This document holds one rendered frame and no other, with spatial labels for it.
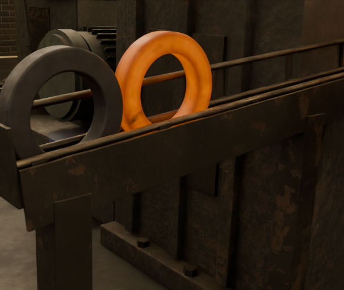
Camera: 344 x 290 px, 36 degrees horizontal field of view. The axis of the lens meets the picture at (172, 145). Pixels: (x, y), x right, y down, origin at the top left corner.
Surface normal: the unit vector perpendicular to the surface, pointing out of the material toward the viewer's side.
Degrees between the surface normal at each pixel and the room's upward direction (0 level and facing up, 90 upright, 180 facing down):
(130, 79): 90
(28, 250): 0
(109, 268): 0
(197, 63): 90
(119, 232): 0
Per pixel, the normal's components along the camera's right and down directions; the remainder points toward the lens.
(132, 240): 0.04, -0.96
